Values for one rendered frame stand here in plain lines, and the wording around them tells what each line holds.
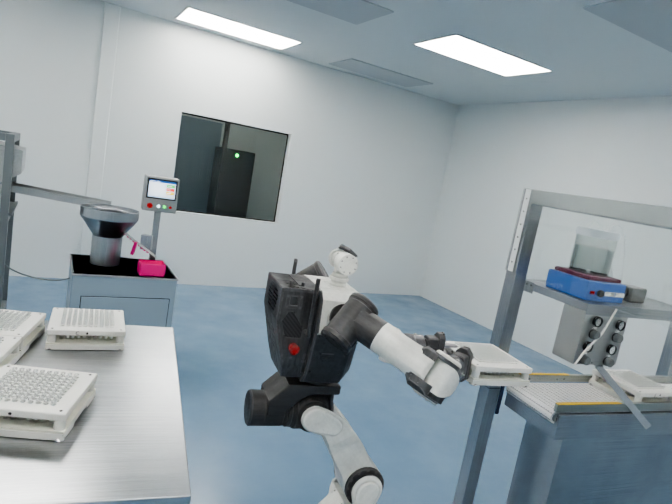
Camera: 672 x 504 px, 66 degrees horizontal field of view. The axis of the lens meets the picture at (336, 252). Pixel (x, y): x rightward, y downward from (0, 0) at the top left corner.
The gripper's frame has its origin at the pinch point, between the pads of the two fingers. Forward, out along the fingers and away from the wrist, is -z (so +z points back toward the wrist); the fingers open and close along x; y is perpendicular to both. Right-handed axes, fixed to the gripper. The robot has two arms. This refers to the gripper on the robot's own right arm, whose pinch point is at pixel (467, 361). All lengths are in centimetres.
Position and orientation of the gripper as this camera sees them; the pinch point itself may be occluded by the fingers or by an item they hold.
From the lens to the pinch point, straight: 191.0
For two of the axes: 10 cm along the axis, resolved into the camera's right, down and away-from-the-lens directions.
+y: 7.7, 2.2, -6.0
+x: -1.5, 9.8, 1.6
